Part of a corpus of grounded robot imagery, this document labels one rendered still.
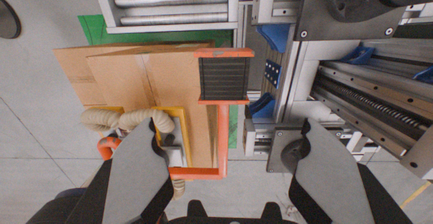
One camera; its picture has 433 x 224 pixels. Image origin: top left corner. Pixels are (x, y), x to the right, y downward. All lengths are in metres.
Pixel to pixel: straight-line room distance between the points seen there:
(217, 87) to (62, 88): 2.25
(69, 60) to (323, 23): 1.32
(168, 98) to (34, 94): 2.29
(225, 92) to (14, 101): 2.92
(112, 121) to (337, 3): 0.56
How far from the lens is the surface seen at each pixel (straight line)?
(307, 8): 0.41
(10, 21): 2.38
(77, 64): 1.29
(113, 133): 0.56
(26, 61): 2.52
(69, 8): 1.97
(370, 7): 0.40
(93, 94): 1.32
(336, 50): 0.58
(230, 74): 0.21
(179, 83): 0.51
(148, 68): 0.54
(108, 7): 1.00
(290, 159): 0.55
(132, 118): 0.38
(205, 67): 0.20
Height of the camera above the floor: 1.41
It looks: 63 degrees down
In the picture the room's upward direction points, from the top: 176 degrees counter-clockwise
